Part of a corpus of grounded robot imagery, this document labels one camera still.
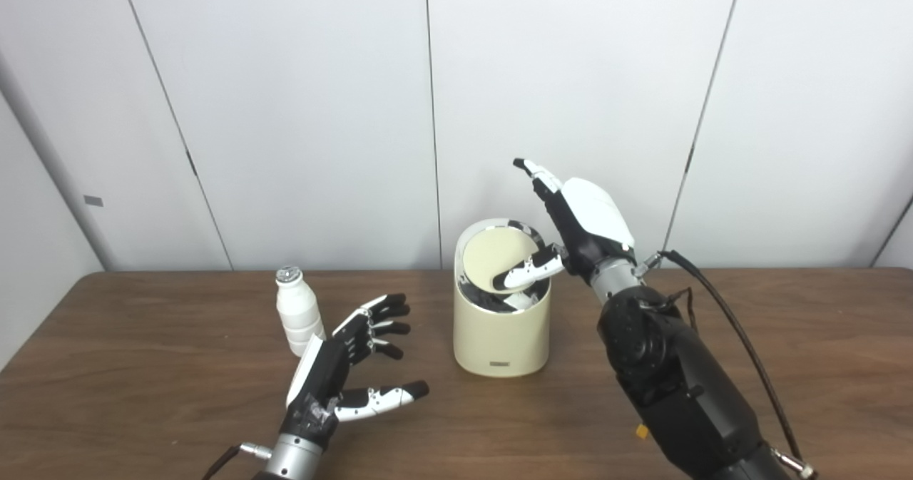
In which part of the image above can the cream round bin lid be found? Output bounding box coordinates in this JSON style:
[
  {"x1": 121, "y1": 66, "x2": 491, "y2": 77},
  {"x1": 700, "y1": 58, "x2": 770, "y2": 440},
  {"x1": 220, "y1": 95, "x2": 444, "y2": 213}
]
[{"x1": 462, "y1": 226, "x2": 536, "y2": 294}]

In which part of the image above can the small white plastic bottle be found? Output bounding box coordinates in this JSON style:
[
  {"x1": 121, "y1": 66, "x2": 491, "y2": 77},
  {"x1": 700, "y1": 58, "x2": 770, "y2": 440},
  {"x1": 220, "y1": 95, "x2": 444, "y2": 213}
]
[{"x1": 275, "y1": 266, "x2": 327, "y2": 357}]

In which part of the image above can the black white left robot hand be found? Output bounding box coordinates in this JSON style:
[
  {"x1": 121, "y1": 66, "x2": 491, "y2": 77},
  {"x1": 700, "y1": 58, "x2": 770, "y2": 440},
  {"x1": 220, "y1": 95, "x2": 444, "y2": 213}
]
[{"x1": 280, "y1": 293, "x2": 431, "y2": 452}]

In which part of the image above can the cream-colored round bin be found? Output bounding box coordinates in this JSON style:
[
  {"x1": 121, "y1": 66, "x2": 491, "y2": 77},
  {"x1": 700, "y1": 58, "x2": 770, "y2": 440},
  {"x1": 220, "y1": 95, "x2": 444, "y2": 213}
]
[{"x1": 452, "y1": 218, "x2": 552, "y2": 378}]

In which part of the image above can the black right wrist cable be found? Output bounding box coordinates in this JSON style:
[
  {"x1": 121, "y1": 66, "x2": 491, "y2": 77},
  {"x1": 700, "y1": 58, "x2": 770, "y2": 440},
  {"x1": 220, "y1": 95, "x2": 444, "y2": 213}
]
[{"x1": 635, "y1": 250, "x2": 817, "y2": 477}]

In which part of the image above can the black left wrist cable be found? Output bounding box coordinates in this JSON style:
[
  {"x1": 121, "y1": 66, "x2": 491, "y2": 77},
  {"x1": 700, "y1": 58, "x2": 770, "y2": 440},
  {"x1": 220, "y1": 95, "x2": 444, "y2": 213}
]
[{"x1": 202, "y1": 443, "x2": 275, "y2": 480}]

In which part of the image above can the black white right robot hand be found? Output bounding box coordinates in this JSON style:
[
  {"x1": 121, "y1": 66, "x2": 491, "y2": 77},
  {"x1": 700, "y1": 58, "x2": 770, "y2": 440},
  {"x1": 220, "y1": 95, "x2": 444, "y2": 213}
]
[{"x1": 492, "y1": 158, "x2": 637, "y2": 292}]

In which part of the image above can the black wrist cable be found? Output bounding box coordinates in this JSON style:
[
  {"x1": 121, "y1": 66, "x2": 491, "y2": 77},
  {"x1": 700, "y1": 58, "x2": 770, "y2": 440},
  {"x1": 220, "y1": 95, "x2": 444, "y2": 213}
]
[
  {"x1": 635, "y1": 250, "x2": 817, "y2": 477},
  {"x1": 202, "y1": 443, "x2": 275, "y2": 480}
]

